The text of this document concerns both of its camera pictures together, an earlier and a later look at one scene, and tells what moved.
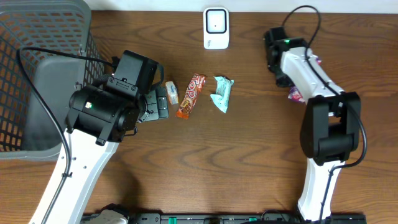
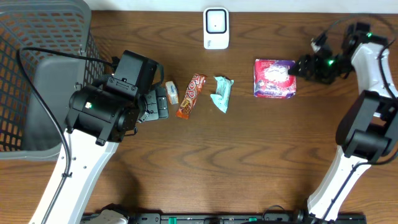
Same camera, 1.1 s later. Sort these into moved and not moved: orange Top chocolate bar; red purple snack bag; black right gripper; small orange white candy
Moved: red purple snack bag; black right gripper
Not moved: orange Top chocolate bar; small orange white candy
